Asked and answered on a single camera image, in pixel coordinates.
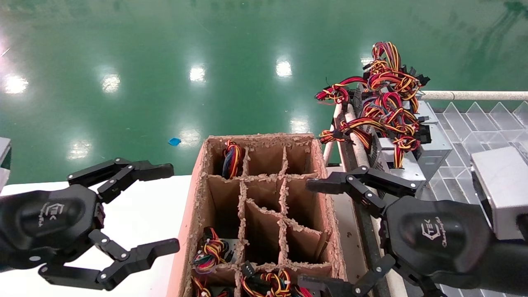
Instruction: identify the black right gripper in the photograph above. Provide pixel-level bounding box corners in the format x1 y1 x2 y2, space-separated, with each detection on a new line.
298 166 528 297

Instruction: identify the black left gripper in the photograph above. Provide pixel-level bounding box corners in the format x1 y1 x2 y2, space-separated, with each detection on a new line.
0 158 180 291

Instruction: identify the power supply with blue wires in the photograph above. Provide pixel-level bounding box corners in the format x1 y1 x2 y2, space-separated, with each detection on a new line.
222 139 245 180

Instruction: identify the beige flat shelf board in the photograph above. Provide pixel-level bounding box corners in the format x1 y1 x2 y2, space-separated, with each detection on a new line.
326 165 372 297

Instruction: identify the long beige rack pipe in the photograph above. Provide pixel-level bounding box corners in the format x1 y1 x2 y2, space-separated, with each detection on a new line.
342 103 409 297

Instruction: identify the white rack leg pipe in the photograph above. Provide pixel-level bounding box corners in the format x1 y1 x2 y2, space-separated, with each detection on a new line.
323 103 344 167

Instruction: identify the brown cardboard divider box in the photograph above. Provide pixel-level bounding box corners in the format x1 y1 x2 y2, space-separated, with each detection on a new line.
167 133 349 297

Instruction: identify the clear acrylic divider tray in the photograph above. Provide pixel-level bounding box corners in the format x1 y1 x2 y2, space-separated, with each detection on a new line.
425 101 528 297

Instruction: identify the beige rack cross pipe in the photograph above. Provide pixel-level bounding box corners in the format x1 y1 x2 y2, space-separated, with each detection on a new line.
420 91 528 101

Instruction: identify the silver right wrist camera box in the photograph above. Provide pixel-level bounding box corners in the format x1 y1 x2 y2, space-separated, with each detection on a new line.
470 146 528 240

